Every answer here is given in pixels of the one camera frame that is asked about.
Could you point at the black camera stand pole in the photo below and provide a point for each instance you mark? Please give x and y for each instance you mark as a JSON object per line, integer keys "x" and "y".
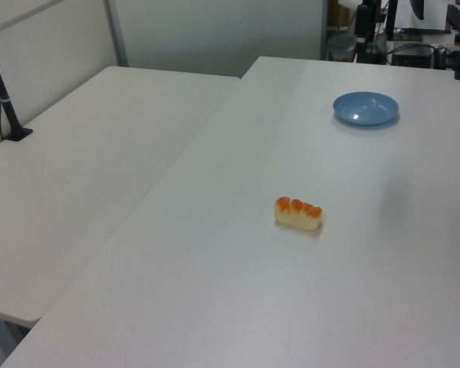
{"x": 2, "y": 92}

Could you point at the orange-topped bread loaf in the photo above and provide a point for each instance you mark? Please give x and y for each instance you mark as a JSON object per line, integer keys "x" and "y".
{"x": 296, "y": 218}

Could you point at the black electronics box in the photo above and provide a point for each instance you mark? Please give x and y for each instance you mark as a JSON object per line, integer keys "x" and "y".
{"x": 412, "y": 55}

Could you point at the translucent plastic bin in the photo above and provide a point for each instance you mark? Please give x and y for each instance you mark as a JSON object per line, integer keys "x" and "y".
{"x": 341, "y": 48}

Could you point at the grey partition frame post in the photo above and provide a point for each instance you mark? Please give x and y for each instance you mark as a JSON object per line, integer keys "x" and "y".
{"x": 117, "y": 30}

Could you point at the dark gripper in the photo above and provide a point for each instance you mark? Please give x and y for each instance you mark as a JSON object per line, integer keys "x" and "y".
{"x": 363, "y": 23}

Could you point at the blue round plate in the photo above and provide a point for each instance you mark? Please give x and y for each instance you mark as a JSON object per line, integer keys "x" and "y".
{"x": 366, "y": 109}

